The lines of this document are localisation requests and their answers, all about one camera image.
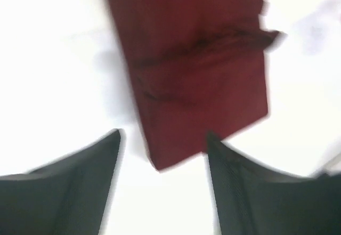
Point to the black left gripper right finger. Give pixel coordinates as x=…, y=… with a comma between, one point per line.
x=253, y=199

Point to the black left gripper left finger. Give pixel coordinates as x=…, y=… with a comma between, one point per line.
x=67, y=196

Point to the dark red t shirt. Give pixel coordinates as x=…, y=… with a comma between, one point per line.
x=195, y=66

